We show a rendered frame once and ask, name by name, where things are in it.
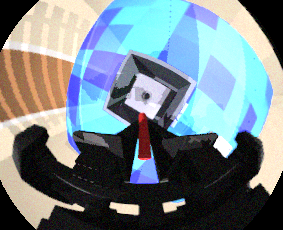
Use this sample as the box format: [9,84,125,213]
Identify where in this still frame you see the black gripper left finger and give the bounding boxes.
[72,120,140,183]

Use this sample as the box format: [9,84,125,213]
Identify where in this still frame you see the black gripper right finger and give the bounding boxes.
[148,120,218,183]

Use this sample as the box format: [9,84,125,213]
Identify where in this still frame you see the red peg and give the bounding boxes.
[138,112,152,160]

